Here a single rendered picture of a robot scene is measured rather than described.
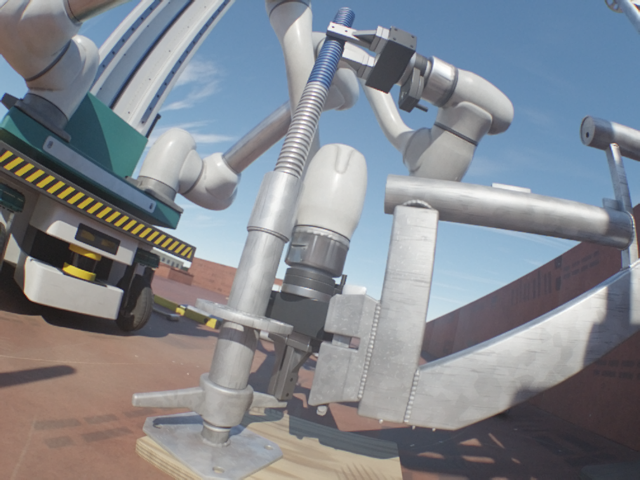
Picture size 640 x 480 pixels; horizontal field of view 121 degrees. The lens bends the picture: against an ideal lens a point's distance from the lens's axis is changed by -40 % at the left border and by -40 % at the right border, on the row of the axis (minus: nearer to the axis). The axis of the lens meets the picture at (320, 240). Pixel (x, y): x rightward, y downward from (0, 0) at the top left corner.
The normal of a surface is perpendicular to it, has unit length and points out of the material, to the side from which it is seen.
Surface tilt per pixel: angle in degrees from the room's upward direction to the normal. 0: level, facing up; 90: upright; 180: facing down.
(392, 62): 180
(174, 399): 90
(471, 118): 141
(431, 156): 114
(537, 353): 90
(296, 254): 90
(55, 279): 90
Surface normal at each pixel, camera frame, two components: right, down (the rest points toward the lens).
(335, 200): 0.15, -0.11
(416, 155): -0.84, 0.05
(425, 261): -0.24, -0.30
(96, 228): 0.92, 0.14
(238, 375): 0.57, -0.07
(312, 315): -0.59, -0.35
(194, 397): 0.75, 0.03
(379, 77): -0.25, 0.94
